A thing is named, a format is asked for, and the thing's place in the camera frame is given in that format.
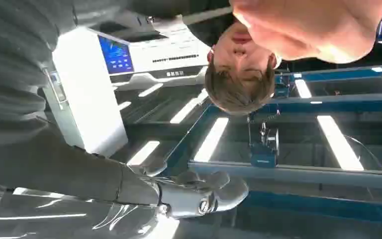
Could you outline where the person's hand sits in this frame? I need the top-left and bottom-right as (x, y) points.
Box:
(229, 0), (382, 64)

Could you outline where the blue overhead hoist block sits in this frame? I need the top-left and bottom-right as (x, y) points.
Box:
(247, 112), (281, 169)

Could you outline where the ribbed grey right arm sleeve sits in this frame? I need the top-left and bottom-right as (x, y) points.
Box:
(0, 0), (80, 147)

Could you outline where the grey overhead gantry beam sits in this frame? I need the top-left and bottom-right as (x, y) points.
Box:
(188, 160), (382, 191)

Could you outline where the white machine with blue screen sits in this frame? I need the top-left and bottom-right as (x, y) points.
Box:
(42, 15), (212, 158)

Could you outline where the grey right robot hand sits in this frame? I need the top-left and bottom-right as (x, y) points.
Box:
(0, 126), (250, 239)

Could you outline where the long white ceiling light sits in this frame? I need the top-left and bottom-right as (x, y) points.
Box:
(126, 140), (161, 166)
(316, 115), (365, 172)
(193, 117), (230, 163)

